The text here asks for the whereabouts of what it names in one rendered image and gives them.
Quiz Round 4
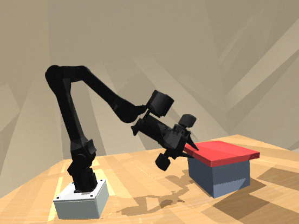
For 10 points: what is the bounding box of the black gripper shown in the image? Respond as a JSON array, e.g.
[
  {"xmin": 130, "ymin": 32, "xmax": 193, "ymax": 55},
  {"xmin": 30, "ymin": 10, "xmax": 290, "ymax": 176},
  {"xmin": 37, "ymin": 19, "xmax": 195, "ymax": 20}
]
[{"xmin": 152, "ymin": 114, "xmax": 199, "ymax": 171}]

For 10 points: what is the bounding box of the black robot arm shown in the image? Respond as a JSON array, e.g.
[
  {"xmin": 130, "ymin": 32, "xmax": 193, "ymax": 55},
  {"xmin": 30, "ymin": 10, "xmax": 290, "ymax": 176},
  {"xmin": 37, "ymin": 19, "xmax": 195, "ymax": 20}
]
[{"xmin": 45, "ymin": 65, "xmax": 188, "ymax": 193}]

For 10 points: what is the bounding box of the red lid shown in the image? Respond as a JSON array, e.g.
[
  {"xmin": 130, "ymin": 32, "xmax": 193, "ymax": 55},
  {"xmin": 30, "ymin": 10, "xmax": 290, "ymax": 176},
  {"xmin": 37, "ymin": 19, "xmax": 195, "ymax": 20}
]
[{"xmin": 183, "ymin": 141, "xmax": 260, "ymax": 167}]

